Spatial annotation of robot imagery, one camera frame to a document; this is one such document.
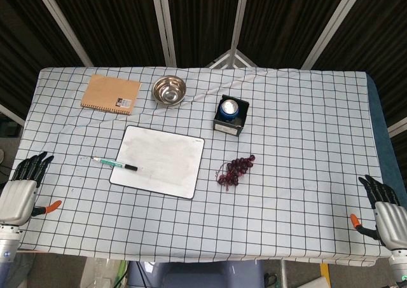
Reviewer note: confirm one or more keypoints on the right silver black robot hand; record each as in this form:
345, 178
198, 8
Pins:
389, 221

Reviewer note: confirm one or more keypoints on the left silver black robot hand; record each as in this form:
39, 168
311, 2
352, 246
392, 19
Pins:
17, 199

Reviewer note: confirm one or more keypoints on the green marker pen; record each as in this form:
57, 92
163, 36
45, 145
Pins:
114, 163

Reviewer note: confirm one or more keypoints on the left blue silver robot arm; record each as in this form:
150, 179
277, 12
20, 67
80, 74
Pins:
8, 242

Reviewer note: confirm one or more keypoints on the right blue silver robot arm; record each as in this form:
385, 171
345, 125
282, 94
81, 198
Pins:
399, 264

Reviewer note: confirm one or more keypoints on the white black checked tablecloth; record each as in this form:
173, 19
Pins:
286, 205

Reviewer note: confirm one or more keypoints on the metal table leg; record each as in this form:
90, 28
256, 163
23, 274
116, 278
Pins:
284, 273

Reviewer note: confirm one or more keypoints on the brown spiral notebook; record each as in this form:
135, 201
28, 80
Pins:
109, 94

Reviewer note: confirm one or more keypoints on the white drawing board black rim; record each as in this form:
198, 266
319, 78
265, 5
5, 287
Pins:
159, 161

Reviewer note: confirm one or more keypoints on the bunch of purple grapes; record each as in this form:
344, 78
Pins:
235, 170

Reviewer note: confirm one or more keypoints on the stainless steel bowl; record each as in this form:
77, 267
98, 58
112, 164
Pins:
169, 89

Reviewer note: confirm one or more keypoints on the black cardboard box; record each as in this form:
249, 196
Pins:
227, 127

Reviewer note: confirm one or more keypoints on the grey blue robot torso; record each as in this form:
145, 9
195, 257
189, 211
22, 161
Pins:
197, 275

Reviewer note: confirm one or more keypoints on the blue drink can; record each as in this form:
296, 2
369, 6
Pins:
229, 109

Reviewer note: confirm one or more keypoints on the white partition post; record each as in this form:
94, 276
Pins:
62, 24
12, 113
162, 24
240, 14
399, 127
332, 24

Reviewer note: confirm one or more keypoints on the white metal frame foot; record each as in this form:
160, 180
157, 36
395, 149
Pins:
230, 60

